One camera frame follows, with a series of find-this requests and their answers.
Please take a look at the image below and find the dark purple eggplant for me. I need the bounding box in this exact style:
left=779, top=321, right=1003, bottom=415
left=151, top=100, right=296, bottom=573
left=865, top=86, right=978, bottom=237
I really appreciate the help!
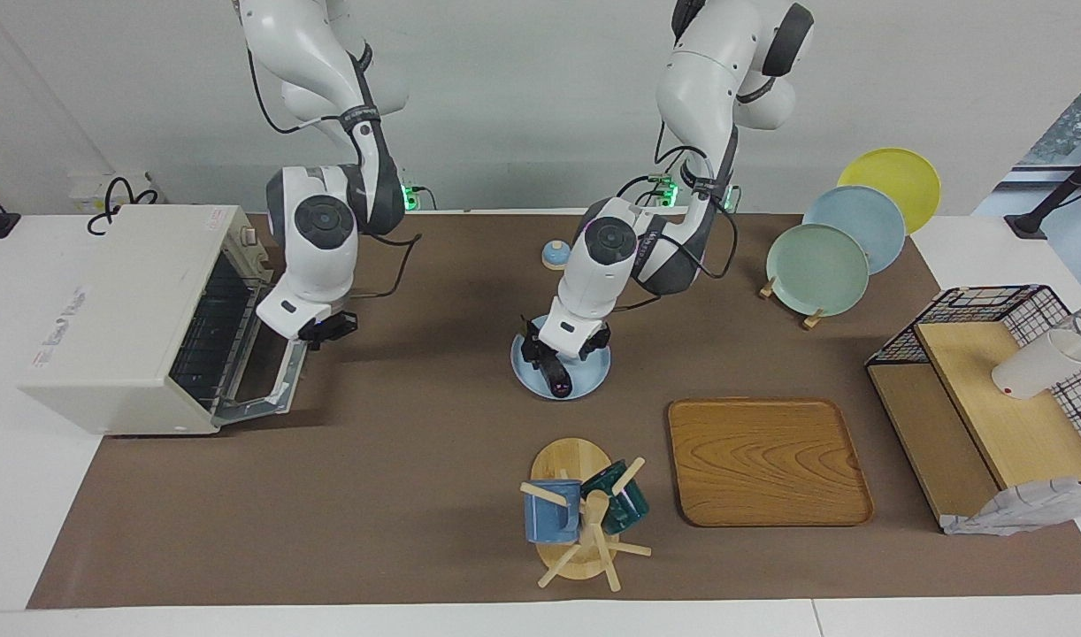
left=540, top=352, right=575, bottom=395

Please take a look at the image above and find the small light blue plate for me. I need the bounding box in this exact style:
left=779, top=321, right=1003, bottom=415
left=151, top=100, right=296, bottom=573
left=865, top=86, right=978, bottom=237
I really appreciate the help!
left=510, top=314, right=612, bottom=401

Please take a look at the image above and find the glass oven door with handle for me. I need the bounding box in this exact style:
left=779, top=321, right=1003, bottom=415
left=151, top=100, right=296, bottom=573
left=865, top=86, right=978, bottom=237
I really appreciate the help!
left=213, top=301, right=311, bottom=421

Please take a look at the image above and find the white toaster oven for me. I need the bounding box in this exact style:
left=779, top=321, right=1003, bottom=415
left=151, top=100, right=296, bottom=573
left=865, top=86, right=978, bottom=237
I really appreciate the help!
left=20, top=205, right=280, bottom=436

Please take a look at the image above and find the wooden mug tree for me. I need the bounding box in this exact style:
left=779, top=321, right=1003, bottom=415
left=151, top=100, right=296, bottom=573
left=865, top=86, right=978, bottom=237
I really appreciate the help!
left=520, top=438, right=653, bottom=592

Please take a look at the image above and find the blue mug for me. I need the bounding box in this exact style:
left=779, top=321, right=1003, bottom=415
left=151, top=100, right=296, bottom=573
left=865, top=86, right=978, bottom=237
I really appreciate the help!
left=524, top=480, right=583, bottom=544

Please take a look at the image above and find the dark green mug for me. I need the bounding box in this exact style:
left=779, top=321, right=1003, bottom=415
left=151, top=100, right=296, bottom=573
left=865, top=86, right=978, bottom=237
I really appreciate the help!
left=581, top=460, right=650, bottom=535

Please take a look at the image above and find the brown table mat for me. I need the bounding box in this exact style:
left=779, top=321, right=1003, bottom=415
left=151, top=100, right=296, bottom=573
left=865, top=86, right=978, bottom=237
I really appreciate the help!
left=27, top=212, right=1081, bottom=610

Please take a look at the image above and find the wooden serving tray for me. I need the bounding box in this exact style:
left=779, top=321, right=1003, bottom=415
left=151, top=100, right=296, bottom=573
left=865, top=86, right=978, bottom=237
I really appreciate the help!
left=667, top=398, right=875, bottom=528

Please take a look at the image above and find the wooden plate rack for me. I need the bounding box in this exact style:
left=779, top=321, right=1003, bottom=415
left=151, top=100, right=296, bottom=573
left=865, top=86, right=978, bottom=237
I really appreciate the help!
left=758, top=276, right=826, bottom=330

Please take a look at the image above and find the pale green plate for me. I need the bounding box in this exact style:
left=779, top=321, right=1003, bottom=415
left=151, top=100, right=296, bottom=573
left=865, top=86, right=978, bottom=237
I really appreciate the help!
left=766, top=223, right=870, bottom=317

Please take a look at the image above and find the white power strip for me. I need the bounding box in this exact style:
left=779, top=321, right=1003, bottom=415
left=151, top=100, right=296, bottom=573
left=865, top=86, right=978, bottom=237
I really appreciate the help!
left=70, top=173, right=157, bottom=215

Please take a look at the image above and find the large light blue plate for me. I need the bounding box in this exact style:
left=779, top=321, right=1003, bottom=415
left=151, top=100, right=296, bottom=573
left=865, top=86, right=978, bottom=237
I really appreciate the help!
left=803, top=185, right=907, bottom=275

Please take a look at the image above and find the yellow plate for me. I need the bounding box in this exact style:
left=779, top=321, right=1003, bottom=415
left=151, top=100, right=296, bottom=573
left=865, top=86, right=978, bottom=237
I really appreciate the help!
left=838, top=148, right=942, bottom=235

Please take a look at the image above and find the wooden shelf box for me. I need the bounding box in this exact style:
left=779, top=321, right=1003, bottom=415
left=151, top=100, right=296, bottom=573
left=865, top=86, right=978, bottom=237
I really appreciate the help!
left=866, top=320, right=1081, bottom=532

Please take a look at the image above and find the white cup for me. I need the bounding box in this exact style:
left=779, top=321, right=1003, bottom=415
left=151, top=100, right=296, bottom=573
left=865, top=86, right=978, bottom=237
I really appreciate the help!
left=992, top=329, right=1081, bottom=400

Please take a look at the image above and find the grey patterned cloth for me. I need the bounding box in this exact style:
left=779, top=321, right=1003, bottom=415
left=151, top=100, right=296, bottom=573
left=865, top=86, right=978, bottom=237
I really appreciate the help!
left=941, top=476, right=1081, bottom=537

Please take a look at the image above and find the black stand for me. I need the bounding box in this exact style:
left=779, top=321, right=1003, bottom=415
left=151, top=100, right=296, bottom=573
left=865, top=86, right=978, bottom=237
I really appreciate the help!
left=1005, top=142, right=1081, bottom=238

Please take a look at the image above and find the window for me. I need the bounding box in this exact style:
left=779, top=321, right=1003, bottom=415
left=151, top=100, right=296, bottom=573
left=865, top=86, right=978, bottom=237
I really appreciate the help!
left=1005, top=66, right=1081, bottom=191

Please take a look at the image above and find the black power strip cable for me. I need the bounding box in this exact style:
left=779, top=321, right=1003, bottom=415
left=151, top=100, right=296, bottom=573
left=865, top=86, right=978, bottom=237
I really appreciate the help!
left=87, top=177, right=163, bottom=235

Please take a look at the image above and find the black wire basket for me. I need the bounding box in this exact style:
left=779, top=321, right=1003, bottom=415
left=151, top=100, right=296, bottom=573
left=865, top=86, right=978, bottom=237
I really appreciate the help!
left=865, top=285, right=1081, bottom=470

